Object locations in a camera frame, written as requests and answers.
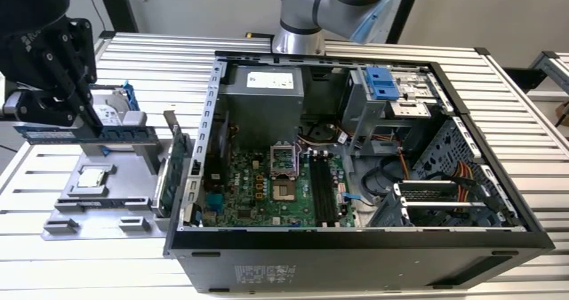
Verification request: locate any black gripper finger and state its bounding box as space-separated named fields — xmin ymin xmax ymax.
xmin=41 ymin=17 xmax=104 ymax=130
xmin=1 ymin=91 xmax=80 ymax=128

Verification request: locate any black RAM slot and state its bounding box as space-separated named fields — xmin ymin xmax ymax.
xmin=319 ymin=150 xmax=342 ymax=228
xmin=309 ymin=150 xmax=329 ymax=228

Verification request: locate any hard disk in blue carrier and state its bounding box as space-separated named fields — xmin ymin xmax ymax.
xmin=86 ymin=79 xmax=142 ymax=158

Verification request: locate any silver CPU chip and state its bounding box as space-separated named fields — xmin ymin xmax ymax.
xmin=74 ymin=168 xmax=108 ymax=190

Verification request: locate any grey plastic parts rack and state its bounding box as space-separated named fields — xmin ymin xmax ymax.
xmin=38 ymin=113 xmax=196 ymax=244

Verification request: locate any green graphics card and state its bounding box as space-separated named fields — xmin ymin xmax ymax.
xmin=150 ymin=110 xmax=193 ymax=223

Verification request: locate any grey power supply unit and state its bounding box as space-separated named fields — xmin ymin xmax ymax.
xmin=220 ymin=65 xmax=306 ymax=147

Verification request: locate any metal socket cover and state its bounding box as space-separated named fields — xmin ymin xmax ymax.
xmin=269 ymin=141 xmax=298 ymax=178

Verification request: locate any CPU socket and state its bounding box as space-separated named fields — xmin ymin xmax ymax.
xmin=270 ymin=178 xmax=298 ymax=203

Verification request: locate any round black case speaker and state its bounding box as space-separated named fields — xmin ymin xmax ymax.
xmin=308 ymin=123 xmax=339 ymax=145

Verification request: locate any green motherboard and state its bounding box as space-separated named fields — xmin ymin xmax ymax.
xmin=197 ymin=146 xmax=359 ymax=229

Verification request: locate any blue plastic drive latch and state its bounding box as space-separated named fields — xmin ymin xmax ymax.
xmin=365 ymin=65 xmax=397 ymax=101

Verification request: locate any black open PC case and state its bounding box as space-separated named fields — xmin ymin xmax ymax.
xmin=161 ymin=49 xmax=557 ymax=294

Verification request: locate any grey metal disk bay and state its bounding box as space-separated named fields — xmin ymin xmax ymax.
xmin=367 ymin=179 xmax=511 ymax=229

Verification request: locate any aluminium slat side table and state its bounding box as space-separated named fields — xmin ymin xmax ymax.
xmin=526 ymin=51 xmax=569 ymax=96

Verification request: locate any brown cardboard box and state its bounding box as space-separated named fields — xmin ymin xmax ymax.
xmin=553 ymin=99 xmax=569 ymax=127

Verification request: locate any thin black wall cable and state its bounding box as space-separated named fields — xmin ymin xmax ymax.
xmin=90 ymin=0 xmax=108 ymax=31

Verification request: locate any black vertical frame post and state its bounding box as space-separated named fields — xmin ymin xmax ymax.
xmin=385 ymin=0 xmax=426 ymax=44
xmin=100 ymin=0 xmax=140 ymax=34

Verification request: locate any blue tipped data cable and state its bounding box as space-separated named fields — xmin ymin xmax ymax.
xmin=338 ymin=191 xmax=378 ymax=208

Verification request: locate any black data cable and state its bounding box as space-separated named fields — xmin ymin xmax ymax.
xmin=361 ymin=159 xmax=402 ymax=201

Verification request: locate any orange power wire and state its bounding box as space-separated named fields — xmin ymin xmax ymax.
xmin=397 ymin=147 xmax=410 ymax=181

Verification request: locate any red yellow wire bundle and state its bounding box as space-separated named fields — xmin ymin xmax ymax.
xmin=447 ymin=161 xmax=475 ymax=203

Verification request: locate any black table connector bracket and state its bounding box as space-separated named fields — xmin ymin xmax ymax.
xmin=501 ymin=67 xmax=547 ymax=94

